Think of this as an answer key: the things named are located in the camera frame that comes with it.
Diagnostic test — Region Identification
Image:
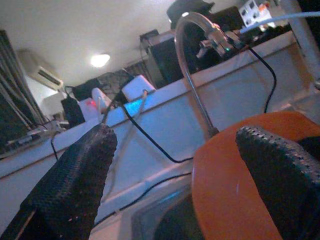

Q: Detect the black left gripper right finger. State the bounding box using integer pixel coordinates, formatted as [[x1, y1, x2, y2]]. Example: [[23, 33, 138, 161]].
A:
[[235, 125, 320, 240]]

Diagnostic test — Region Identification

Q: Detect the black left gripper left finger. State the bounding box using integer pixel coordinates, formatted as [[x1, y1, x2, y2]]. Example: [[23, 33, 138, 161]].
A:
[[0, 124, 118, 240]]

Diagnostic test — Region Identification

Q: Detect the orange plate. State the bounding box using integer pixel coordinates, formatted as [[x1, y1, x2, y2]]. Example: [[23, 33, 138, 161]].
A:
[[191, 111, 320, 240]]

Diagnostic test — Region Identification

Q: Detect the black box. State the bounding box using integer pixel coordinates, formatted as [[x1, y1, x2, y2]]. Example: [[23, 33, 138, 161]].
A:
[[60, 96, 86, 126]]

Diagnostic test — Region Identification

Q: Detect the white device red light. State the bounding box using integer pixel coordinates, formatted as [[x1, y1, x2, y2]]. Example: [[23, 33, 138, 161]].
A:
[[78, 98, 105, 122]]

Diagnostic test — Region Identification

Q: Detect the white oval plug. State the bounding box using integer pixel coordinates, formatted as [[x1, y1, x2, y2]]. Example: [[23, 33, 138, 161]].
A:
[[91, 87, 113, 111]]

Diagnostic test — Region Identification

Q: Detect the grey curtain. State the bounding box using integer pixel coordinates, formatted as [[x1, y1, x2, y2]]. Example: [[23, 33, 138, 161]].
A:
[[0, 29, 47, 131]]

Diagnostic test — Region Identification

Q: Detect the white air conditioner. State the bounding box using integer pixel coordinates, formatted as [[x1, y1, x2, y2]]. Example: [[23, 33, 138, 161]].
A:
[[16, 48, 65, 91]]

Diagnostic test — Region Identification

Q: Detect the white box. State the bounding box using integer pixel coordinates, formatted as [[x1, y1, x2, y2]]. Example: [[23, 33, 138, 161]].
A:
[[121, 74, 157, 102]]

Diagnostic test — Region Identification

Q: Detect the white raised ledge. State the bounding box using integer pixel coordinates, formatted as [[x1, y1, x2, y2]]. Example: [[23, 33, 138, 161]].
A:
[[0, 29, 301, 181]]

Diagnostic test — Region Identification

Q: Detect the chrome faucet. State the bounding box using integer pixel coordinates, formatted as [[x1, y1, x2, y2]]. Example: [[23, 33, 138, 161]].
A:
[[174, 11, 241, 141]]

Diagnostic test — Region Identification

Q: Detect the round ceiling lamp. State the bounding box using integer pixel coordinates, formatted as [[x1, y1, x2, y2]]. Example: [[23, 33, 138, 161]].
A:
[[90, 53, 111, 68]]

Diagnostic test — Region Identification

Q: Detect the dark cabinet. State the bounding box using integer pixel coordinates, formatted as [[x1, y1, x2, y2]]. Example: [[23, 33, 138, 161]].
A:
[[147, 32, 226, 88]]

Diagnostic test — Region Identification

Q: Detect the white hose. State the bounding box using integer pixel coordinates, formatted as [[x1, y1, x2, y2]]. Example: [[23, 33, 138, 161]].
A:
[[238, 9, 320, 35]]

